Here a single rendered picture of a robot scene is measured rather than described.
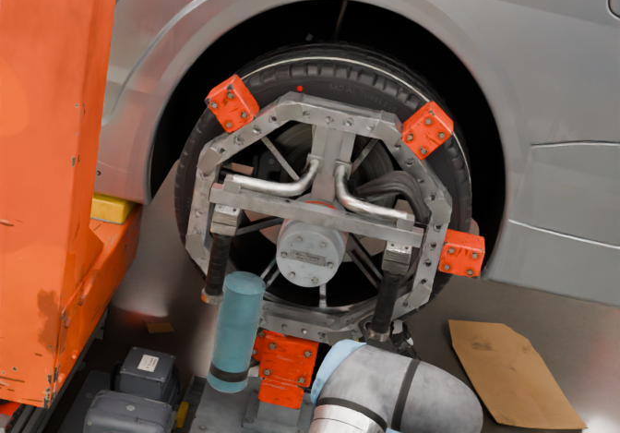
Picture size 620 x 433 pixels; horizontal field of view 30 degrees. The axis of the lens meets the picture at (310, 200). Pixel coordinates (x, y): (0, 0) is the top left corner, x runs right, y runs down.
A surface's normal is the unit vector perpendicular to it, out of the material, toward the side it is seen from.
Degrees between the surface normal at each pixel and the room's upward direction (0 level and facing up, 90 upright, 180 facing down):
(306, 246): 90
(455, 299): 0
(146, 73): 90
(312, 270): 90
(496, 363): 2
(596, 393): 0
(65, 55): 90
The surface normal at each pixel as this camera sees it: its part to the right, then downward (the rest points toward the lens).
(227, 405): 0.18, -0.89
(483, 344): 0.25, -0.77
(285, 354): -0.11, 0.40
